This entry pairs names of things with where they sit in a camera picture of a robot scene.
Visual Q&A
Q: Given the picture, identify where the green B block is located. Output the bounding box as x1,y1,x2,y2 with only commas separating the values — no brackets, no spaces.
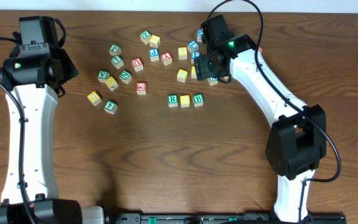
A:
193,93,204,107

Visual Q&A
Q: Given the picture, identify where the yellow O block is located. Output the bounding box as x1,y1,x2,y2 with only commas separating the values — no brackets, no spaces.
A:
177,69,188,83
180,95,191,108

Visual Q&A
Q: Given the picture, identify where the yellow G block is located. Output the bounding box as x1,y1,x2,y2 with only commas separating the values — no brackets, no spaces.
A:
87,91,102,106

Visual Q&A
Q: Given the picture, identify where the green R block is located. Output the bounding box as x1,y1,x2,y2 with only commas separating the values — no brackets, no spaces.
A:
168,95,178,108

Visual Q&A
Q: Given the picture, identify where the green 4 block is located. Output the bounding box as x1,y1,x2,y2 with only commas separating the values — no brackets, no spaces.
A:
104,101,117,114

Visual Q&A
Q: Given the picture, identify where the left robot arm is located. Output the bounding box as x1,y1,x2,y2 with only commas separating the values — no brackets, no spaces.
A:
0,16,113,223

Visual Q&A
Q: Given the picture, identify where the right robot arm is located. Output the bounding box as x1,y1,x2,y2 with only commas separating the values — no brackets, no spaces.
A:
195,15,326,223

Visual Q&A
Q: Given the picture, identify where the blue D block top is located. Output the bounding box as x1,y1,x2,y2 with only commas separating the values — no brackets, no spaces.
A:
196,29,203,42

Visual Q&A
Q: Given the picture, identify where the blue L block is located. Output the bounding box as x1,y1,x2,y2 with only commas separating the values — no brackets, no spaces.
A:
187,40,200,52

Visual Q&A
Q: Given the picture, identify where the green V block right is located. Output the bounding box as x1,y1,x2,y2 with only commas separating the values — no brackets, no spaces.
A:
207,77,218,86

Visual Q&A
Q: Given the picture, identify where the green v block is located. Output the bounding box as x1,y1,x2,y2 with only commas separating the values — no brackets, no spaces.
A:
98,70,110,83
207,77,218,86

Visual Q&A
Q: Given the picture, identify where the yellow S block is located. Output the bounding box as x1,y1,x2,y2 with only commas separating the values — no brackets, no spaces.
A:
178,47,188,60

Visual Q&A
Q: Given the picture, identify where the red A block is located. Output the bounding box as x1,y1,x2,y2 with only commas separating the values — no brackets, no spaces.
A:
161,52,173,65

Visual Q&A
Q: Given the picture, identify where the yellow block near Z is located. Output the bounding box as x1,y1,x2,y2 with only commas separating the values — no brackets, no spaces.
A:
149,35,161,49

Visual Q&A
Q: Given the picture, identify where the green V block left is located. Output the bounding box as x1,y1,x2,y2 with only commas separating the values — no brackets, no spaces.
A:
98,70,110,83

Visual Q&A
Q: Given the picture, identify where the blue P block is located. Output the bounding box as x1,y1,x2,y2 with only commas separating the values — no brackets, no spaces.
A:
149,49,160,62

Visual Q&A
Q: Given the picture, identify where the green Z block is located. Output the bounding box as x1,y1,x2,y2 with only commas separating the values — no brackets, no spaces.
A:
140,30,152,44

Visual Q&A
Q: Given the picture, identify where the yellow K block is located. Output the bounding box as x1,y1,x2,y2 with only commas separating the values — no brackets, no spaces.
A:
105,77,119,91

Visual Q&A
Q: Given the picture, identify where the green J block left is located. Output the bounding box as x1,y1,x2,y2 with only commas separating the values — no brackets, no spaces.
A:
109,44,122,56

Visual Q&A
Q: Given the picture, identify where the green 7 block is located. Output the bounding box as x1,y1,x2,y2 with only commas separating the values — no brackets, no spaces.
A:
111,55,124,69

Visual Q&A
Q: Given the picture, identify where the red U block left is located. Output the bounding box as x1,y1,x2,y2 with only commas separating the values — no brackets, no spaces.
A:
131,57,144,72

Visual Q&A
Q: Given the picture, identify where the green N block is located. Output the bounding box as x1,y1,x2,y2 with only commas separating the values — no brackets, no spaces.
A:
119,70,132,84

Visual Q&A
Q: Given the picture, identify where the red E block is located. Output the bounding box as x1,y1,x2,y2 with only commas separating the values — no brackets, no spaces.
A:
136,82,147,95

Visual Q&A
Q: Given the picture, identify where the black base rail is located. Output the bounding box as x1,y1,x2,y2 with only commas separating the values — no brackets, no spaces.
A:
113,212,347,224

